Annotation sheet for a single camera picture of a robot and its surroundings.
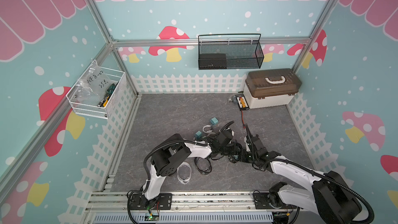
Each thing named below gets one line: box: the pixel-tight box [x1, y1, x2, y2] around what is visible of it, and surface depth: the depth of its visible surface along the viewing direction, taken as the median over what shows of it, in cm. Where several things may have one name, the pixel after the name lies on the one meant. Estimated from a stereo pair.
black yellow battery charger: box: [235, 94, 250, 111], surface depth 115 cm
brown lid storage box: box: [243, 68, 303, 109], surface depth 102 cm
